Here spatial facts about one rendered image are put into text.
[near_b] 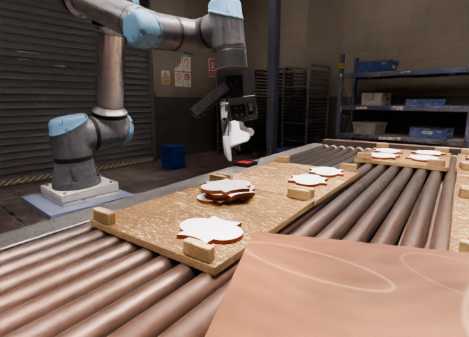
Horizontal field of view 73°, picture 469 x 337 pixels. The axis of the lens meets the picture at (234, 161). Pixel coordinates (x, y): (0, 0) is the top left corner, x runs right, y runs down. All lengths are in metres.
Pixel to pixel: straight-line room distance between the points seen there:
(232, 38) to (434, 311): 0.61
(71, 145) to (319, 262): 0.92
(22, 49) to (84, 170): 4.44
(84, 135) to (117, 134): 0.12
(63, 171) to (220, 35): 0.67
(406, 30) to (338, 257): 5.85
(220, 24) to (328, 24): 5.92
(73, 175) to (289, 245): 0.88
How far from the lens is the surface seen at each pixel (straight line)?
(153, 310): 0.47
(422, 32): 6.05
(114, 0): 0.85
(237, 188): 0.79
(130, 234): 0.66
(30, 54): 5.53
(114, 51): 1.12
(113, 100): 1.15
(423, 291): 0.31
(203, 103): 0.75
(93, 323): 0.48
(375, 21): 6.29
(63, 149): 1.12
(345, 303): 0.28
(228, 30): 0.74
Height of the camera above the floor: 1.19
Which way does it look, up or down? 11 degrees down
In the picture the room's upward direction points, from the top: straight up
